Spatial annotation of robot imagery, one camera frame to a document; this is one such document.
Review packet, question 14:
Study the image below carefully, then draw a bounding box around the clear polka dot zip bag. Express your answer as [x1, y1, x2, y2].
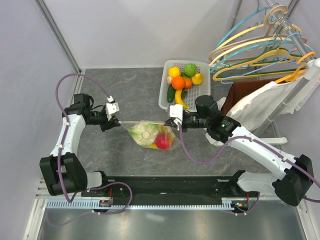
[120, 120, 180, 151]

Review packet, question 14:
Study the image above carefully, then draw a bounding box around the red apple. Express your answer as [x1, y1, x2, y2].
[154, 133, 172, 150]

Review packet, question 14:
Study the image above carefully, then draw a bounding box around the white cauliflower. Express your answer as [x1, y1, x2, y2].
[127, 122, 159, 148]

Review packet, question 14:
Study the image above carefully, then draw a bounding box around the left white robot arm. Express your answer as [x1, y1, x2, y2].
[39, 93, 121, 197]

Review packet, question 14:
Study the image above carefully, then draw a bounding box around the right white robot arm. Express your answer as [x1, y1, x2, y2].
[165, 95, 320, 207]

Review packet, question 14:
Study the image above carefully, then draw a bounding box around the green cucumber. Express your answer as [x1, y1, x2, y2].
[167, 84, 176, 103]

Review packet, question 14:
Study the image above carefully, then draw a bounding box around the orange fruit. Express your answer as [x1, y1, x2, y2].
[171, 76, 185, 90]

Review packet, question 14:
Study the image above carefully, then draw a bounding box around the garlic bulb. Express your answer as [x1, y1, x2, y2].
[166, 76, 173, 85]

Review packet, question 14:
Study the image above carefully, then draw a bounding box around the small tangerine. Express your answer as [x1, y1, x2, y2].
[184, 78, 193, 89]

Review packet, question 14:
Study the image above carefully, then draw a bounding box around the small yellow pepper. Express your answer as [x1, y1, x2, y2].
[191, 72, 204, 85]

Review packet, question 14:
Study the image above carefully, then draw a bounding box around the yellow lemon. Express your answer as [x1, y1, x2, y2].
[168, 66, 182, 78]

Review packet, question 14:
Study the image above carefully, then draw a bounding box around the green bumpy fruit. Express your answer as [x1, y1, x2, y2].
[183, 63, 198, 77]

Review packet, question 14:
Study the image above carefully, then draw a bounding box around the white perforated plastic basket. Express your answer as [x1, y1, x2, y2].
[158, 60, 211, 112]

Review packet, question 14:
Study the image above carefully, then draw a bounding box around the green clothes hanger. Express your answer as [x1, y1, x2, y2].
[212, 47, 302, 83]

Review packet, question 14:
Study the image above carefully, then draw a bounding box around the brown folded cloth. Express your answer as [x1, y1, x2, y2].
[220, 78, 277, 115]

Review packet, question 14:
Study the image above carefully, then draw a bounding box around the white cloth garment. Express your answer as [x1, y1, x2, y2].
[217, 74, 320, 133]

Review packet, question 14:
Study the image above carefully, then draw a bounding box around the white rack base foot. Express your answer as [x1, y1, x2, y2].
[262, 137, 288, 145]

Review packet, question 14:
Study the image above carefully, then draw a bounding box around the yellow clothes hanger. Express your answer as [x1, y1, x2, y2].
[211, 22, 314, 81]

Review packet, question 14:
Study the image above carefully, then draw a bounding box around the orange clothes hanger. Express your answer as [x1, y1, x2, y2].
[275, 51, 316, 84]

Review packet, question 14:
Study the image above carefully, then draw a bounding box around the beige clothes hanger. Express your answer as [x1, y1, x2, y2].
[208, 3, 289, 67]

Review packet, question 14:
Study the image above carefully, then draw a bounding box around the chrome clothes rack pole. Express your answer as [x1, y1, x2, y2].
[257, 0, 320, 136]

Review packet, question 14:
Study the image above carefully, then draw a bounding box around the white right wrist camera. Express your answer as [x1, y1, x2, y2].
[167, 104, 184, 126]

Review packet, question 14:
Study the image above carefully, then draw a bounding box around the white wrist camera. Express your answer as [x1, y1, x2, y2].
[105, 95, 120, 120]
[167, 104, 184, 126]

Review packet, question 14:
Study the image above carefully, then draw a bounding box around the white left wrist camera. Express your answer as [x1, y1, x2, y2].
[105, 95, 120, 120]

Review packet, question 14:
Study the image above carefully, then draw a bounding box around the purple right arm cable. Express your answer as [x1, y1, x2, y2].
[178, 124, 320, 217]

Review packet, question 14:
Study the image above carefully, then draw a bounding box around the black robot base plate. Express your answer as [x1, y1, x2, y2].
[80, 175, 259, 207]

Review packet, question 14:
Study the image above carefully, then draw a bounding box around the slotted cable duct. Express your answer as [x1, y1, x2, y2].
[46, 198, 248, 211]

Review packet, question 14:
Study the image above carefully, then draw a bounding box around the aluminium frame post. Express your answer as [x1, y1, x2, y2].
[34, 0, 82, 73]

